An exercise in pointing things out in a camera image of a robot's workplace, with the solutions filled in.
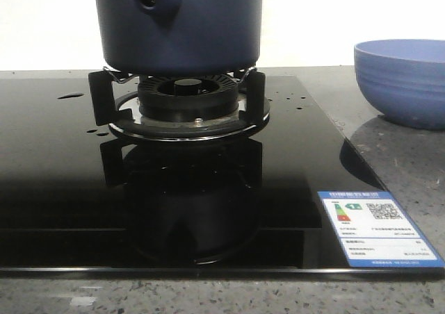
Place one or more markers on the dark blue cooking pot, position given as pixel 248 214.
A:
pixel 180 37

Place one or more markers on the light blue ceramic bowl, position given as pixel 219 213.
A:
pixel 403 79

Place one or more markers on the black metal pot support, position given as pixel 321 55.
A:
pixel 124 118

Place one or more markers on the black gas burner head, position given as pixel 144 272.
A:
pixel 181 99

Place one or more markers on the black glass gas stove top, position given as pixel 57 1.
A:
pixel 76 201

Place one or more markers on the blue white energy label sticker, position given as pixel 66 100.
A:
pixel 374 231

